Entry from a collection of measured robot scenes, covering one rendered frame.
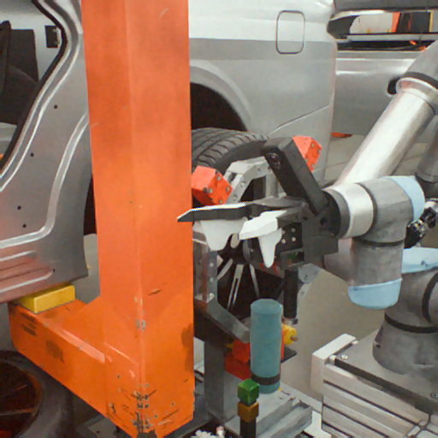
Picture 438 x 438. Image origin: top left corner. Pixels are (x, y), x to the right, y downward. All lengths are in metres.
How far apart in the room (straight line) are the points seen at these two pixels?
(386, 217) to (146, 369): 0.74
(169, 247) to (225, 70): 0.94
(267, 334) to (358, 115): 2.83
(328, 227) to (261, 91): 1.49
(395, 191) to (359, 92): 3.40
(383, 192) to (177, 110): 0.57
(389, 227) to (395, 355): 0.43
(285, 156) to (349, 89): 3.56
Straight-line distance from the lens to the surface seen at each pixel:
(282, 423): 2.21
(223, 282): 2.06
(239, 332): 1.75
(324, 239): 0.79
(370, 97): 4.21
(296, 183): 0.76
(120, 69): 1.21
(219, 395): 2.07
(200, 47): 2.02
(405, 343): 1.22
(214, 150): 1.64
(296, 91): 2.42
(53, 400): 1.73
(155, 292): 1.32
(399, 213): 0.86
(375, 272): 0.88
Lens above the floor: 1.45
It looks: 17 degrees down
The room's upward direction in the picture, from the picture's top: straight up
